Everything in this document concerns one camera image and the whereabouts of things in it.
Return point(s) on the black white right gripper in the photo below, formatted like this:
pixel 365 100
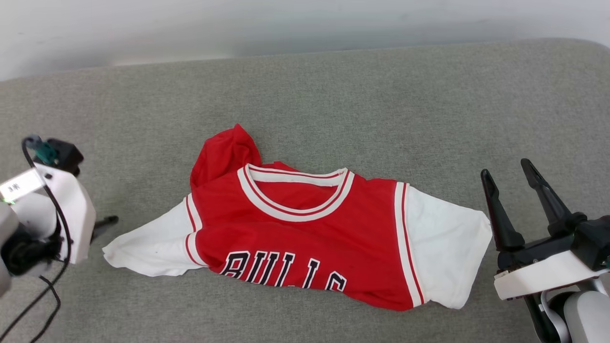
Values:
pixel 543 274

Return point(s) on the white paper label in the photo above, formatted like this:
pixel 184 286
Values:
pixel 21 186

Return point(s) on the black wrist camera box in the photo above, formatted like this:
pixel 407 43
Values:
pixel 66 155

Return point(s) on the grey fabric sofa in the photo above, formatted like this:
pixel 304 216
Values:
pixel 333 95

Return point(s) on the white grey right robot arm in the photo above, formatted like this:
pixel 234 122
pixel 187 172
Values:
pixel 588 319

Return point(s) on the red and white Bulls jersey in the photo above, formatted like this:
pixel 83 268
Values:
pixel 295 238

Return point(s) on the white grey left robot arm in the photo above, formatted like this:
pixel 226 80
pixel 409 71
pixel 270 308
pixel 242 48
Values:
pixel 5 219

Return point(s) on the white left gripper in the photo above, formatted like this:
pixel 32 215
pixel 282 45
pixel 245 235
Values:
pixel 76 214

